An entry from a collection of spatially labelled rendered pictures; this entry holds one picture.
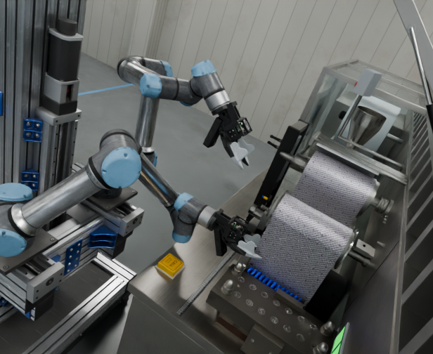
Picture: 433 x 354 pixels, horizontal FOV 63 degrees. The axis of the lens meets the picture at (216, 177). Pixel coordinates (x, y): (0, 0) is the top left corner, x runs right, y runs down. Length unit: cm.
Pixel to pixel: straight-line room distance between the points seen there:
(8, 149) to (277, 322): 114
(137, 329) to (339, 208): 84
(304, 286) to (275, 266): 11
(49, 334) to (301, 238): 128
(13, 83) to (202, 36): 415
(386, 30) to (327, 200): 356
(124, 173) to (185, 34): 450
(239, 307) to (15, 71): 106
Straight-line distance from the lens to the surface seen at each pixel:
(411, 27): 84
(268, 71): 498
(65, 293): 211
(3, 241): 123
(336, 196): 134
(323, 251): 117
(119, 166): 106
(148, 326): 134
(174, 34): 556
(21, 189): 136
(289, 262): 122
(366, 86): 157
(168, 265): 132
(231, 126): 113
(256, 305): 118
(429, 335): 60
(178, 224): 132
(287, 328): 118
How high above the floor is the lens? 186
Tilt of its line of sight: 29 degrees down
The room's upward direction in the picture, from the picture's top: 20 degrees clockwise
